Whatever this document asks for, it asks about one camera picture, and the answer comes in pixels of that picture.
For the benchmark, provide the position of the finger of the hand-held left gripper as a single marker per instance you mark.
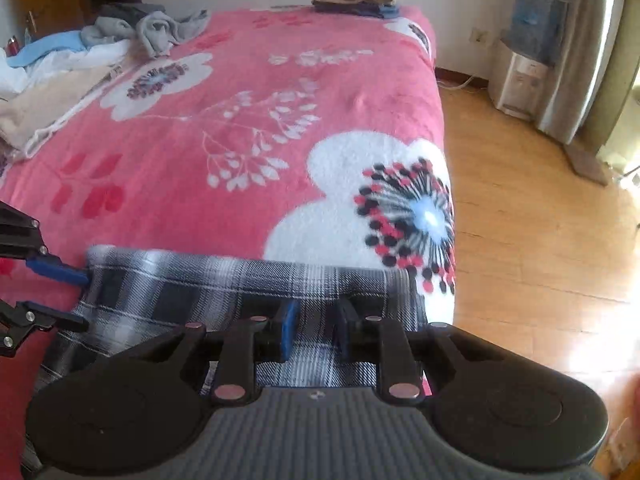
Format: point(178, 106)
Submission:
point(60, 271)
point(65, 322)

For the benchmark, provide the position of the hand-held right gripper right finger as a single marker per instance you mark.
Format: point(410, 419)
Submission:
point(345, 330)

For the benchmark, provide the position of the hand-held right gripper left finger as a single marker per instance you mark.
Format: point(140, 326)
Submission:
point(287, 327)

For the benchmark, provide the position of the black and white plaid shirt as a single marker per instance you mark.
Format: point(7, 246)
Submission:
point(175, 285)

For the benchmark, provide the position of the light grey clothes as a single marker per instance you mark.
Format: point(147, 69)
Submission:
point(155, 30)

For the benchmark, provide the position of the beige cloth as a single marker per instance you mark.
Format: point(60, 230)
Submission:
point(45, 105)

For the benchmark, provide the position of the pink floral blanket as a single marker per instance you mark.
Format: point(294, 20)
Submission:
point(250, 125)

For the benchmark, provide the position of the white cloth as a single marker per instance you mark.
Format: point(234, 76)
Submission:
point(85, 60)

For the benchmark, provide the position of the light blue cloth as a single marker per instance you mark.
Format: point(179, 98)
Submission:
point(45, 47)

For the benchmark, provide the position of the small red bottle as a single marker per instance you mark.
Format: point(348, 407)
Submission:
point(12, 46)

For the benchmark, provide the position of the dark grey garment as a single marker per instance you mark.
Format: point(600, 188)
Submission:
point(130, 10)

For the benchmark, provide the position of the light wooden cabinet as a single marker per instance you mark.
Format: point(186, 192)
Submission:
point(45, 0)

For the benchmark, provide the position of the folded blue jeans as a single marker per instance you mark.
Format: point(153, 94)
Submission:
point(385, 11)

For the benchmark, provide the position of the beige curtain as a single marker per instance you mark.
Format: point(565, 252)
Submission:
point(590, 50)

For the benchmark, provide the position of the white wall outlet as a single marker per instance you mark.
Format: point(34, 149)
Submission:
point(481, 36)

